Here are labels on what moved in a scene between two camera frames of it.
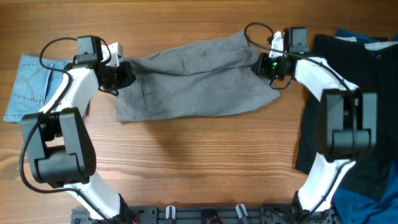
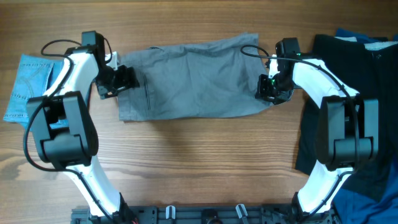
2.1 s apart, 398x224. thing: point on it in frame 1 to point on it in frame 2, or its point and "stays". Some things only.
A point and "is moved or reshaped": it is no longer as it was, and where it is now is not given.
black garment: x=369 y=65 stays
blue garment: x=360 y=206 stays
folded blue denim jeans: x=35 y=83 stays
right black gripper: x=262 y=67 to x=263 y=92
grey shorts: x=192 y=78 is moved or reshaped
